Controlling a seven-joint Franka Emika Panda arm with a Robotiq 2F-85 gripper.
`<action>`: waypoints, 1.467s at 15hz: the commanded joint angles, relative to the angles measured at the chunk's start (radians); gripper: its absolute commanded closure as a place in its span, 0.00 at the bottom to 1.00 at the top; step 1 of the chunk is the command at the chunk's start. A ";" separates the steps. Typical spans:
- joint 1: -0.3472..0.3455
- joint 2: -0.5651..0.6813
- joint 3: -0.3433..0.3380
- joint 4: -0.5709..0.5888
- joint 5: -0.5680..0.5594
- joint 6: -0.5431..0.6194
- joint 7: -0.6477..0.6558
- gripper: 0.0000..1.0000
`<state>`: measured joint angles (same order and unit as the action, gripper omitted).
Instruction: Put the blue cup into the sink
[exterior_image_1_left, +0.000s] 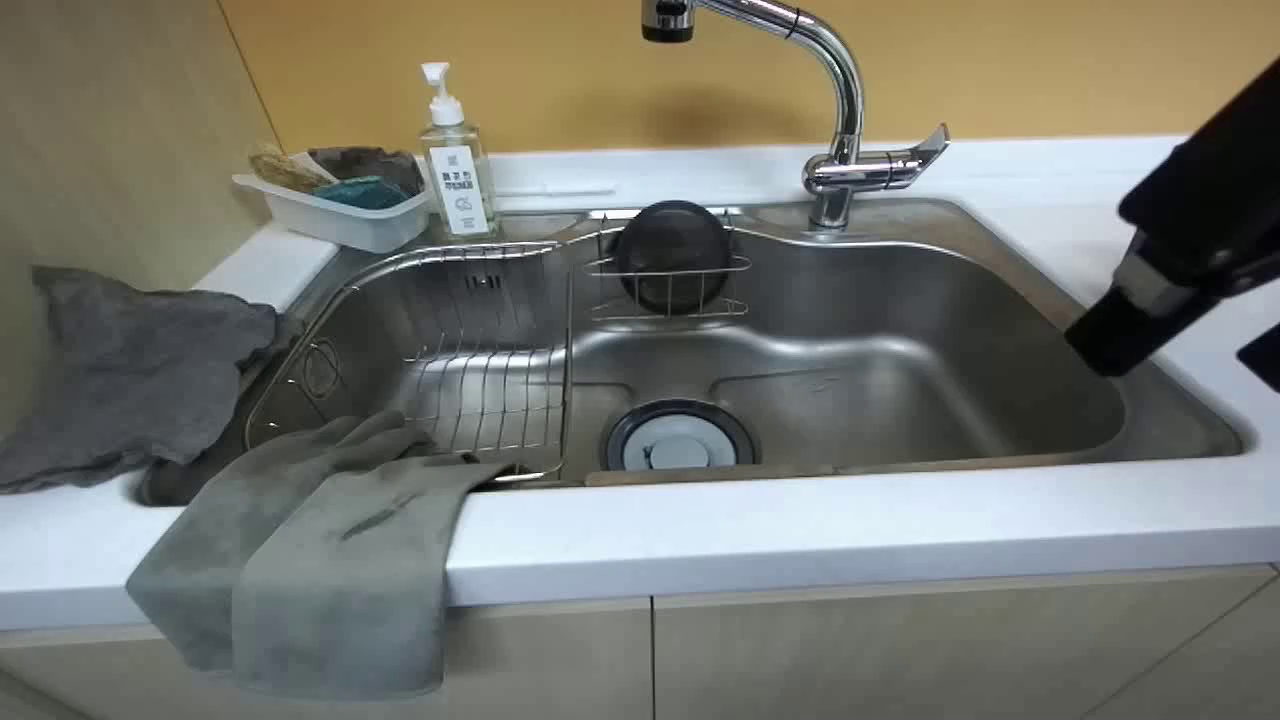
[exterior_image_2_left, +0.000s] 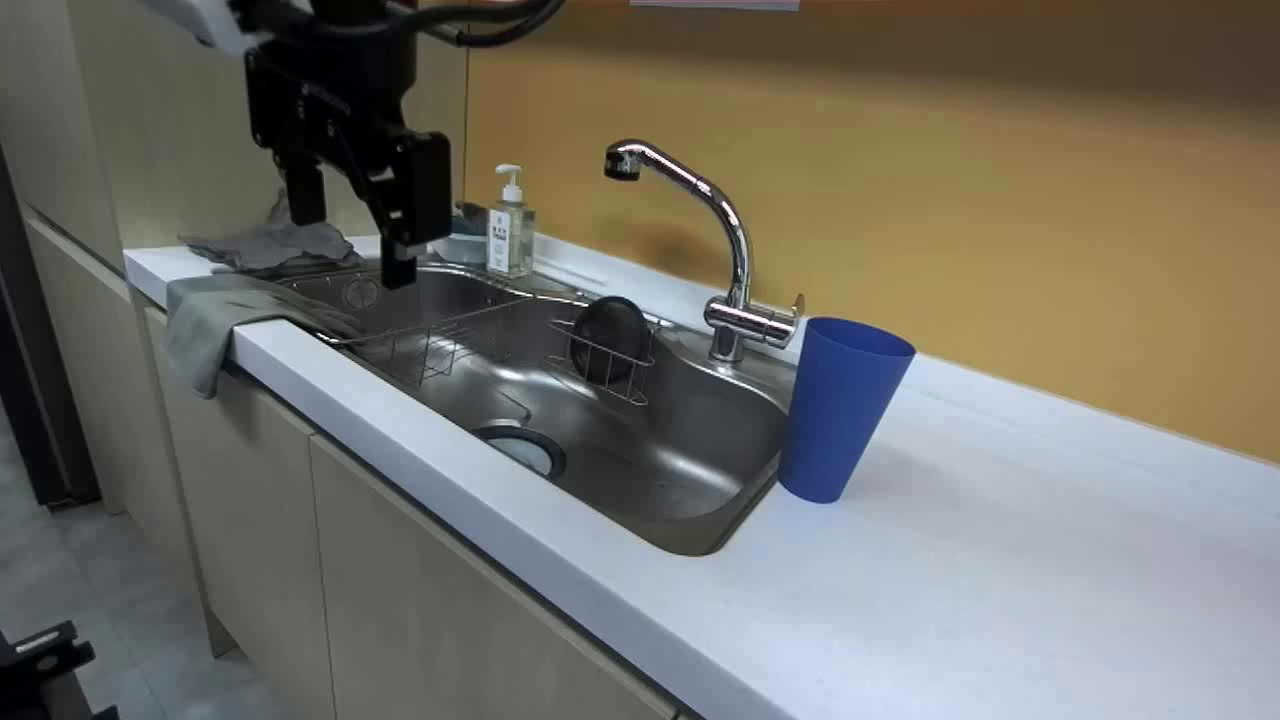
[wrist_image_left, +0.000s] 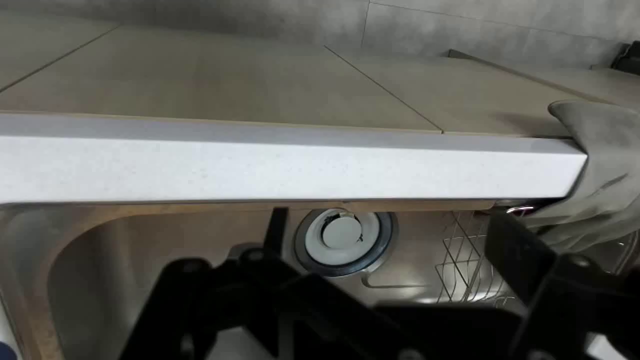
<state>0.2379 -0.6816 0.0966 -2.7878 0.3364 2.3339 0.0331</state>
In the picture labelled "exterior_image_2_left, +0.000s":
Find blue plastic cup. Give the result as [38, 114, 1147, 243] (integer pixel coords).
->
[781, 317, 918, 503]

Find black equipment corner on floor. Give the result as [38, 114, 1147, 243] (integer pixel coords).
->
[0, 620, 122, 720]

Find stainless steel sink basin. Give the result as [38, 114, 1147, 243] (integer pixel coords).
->
[285, 260, 788, 556]

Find beige lower cabinet doors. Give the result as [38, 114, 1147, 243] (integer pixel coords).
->
[29, 219, 675, 720]

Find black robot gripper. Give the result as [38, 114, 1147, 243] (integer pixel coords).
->
[240, 0, 451, 290]

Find black round sink brush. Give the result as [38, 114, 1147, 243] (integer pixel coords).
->
[569, 295, 651, 383]

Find wire sink rack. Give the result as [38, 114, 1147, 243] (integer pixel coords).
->
[466, 263, 675, 414]

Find clear soap pump bottle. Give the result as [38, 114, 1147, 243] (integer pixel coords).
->
[489, 166, 535, 275]

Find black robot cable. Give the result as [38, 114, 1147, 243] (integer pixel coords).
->
[397, 0, 572, 53]

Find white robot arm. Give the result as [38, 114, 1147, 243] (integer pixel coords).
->
[142, 0, 451, 290]

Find grey cloth over counter edge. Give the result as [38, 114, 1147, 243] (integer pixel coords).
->
[165, 275, 295, 399]

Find chrome kitchen faucet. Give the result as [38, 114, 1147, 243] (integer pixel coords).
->
[605, 140, 797, 369]

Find dark grey crumpled cloth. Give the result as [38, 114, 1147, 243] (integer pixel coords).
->
[192, 224, 357, 275]

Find sink drain strainer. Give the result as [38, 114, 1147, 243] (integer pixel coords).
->
[481, 423, 569, 480]

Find white soap dish tray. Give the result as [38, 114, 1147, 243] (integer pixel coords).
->
[429, 201, 489, 269]

